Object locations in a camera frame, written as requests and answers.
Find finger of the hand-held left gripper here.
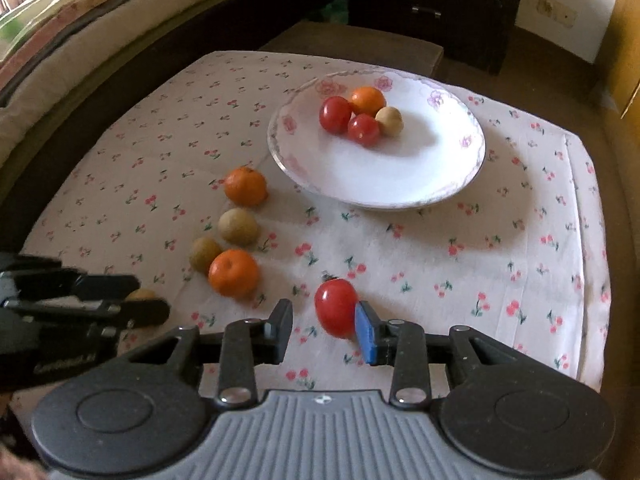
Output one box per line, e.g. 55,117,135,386
15,267,142,297
5,299,171,330

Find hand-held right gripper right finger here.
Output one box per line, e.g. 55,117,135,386
354,300,531,408

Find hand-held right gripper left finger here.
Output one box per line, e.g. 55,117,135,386
117,298,295,407

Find red cherry tomato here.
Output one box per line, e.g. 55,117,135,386
347,113,382,147
319,96,353,135
314,271,360,339

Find orange tangerine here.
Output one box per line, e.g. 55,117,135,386
223,166,268,207
208,249,261,297
350,86,387,117

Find white floral rimmed plate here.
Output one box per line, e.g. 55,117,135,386
266,70,487,211

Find reddish brown cloth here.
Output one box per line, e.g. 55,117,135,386
0,440,46,480

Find cherry print tablecloth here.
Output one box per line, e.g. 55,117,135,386
10,50,613,411

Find bed with beige mattress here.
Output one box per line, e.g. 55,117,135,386
0,0,351,196

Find floral patchwork blanket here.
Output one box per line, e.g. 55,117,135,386
0,0,166,61

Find brown stool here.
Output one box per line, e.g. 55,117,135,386
257,20,445,81

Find dark wooden nightstand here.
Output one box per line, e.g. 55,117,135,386
345,0,531,76

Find green bag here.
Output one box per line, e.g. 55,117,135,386
315,0,351,26

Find wooden wardrobe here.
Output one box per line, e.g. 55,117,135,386
597,0,640,126

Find wall socket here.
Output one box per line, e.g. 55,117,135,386
536,0,577,27

